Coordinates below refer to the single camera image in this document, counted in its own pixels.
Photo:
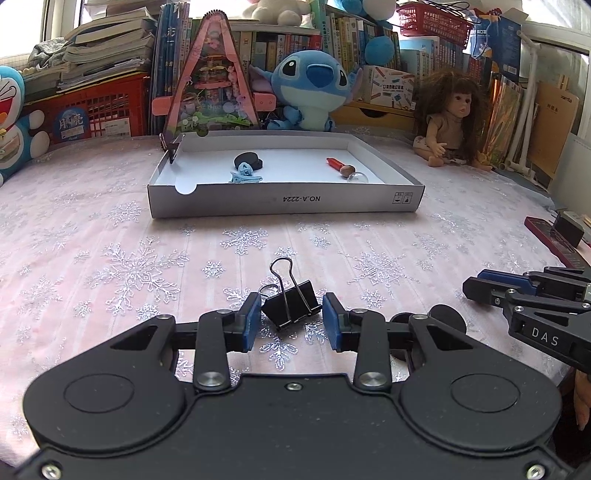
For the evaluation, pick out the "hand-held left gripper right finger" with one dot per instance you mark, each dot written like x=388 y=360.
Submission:
x=331 y=324

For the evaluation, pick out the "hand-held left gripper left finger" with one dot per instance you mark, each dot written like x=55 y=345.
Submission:
x=251 y=319

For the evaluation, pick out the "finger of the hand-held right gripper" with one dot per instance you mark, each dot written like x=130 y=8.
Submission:
x=563 y=282
x=489 y=288

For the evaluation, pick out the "large black binder clip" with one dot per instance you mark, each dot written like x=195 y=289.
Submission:
x=300 y=301

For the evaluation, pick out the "blue hair clip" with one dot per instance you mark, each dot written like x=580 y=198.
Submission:
x=242 y=176

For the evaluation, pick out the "brown walnut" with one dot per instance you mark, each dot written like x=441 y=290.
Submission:
x=347 y=171

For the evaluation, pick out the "white cardboard box tray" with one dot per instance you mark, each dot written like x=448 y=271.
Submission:
x=286 y=157

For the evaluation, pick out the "smartphone in red case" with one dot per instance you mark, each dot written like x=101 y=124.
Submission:
x=554 y=241

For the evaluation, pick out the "black round disc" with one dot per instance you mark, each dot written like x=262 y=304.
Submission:
x=244 y=159
x=450 y=316

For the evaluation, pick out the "pink snowflake tablecloth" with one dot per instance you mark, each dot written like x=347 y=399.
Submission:
x=138 y=240

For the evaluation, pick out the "clear glass ball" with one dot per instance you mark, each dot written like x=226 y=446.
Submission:
x=360 y=177

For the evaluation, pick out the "brown cardboard folder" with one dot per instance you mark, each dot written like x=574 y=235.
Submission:
x=554 y=129

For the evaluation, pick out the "small red plastic piece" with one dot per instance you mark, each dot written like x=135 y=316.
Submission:
x=334 y=163

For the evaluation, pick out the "white plastic pipes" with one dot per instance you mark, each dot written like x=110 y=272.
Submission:
x=526 y=115

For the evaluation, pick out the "row of colourful picture books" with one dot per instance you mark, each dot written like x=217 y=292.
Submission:
x=501 y=115

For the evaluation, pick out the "small black binder clip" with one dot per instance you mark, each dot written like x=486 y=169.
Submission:
x=171 y=150

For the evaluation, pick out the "brown-haired doll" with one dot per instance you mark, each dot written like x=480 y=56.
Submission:
x=455 y=99

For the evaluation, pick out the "white printed cardboard box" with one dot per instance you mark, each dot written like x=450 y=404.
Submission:
x=392 y=87

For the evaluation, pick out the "pink triangular toy house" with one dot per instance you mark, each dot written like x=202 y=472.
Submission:
x=212 y=83

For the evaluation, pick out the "blue cardboard box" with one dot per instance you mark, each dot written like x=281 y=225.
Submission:
x=501 y=46

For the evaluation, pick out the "blue alien plush toy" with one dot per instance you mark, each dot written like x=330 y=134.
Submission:
x=304 y=78

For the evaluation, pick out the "red plastic crate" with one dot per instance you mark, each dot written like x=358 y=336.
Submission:
x=106 y=106

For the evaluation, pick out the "blue and white plush toy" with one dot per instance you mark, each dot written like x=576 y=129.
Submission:
x=381 y=50

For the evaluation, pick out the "red plastic basket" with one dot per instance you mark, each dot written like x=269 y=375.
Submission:
x=429 y=23

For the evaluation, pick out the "stack of blue booklets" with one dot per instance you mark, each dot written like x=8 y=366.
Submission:
x=166 y=60

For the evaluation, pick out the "row of shelved books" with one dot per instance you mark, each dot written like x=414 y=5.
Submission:
x=341 y=37

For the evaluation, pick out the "blue robot cat plush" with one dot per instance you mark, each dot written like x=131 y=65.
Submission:
x=14 y=138

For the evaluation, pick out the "pink and white bunny plush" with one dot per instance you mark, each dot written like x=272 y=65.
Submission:
x=286 y=16

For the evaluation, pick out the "pile of loose books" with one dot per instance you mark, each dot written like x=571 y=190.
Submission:
x=101 y=50

